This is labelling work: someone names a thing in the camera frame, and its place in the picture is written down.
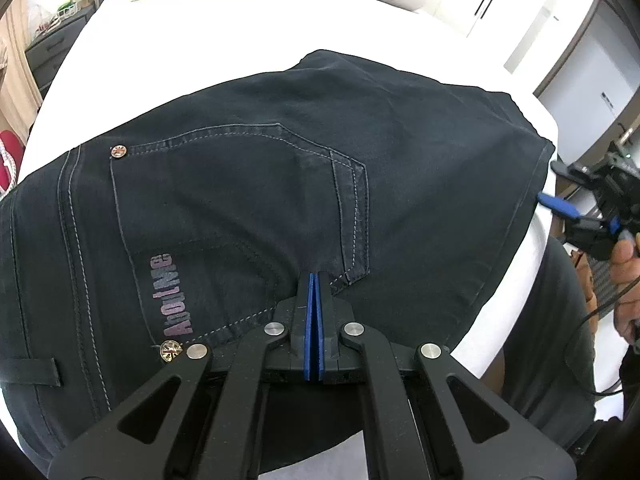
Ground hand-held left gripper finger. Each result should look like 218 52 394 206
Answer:
314 271 577 480
47 271 315 480

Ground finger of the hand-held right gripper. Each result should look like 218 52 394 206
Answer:
537 192 621 241
550 160 597 187

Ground black denim pants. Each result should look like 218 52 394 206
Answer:
0 49 557 476

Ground person's right hand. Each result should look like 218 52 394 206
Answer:
612 232 640 346

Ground white door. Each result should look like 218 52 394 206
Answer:
535 0 640 161

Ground person's dark grey shirt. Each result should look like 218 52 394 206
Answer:
480 235 626 441

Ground bed with white sheet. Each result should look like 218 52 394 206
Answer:
17 0 561 480

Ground red and white bag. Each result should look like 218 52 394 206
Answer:
0 130 23 196

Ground beige curtain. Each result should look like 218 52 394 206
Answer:
0 0 51 146

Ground dark grey nightstand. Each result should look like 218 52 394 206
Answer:
25 10 93 81

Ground black cable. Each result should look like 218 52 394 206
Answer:
572 245 640 397

